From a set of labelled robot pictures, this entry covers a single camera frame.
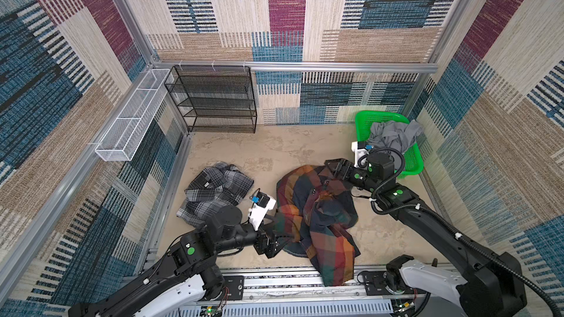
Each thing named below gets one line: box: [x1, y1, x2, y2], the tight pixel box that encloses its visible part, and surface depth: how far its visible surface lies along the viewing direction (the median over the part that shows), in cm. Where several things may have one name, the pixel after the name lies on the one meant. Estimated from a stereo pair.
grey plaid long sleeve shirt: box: [176, 161, 255, 227], surface depth 95 cm
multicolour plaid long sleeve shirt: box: [276, 165, 361, 287], surface depth 81 cm
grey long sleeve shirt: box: [367, 119, 423, 154], surface depth 105 cm
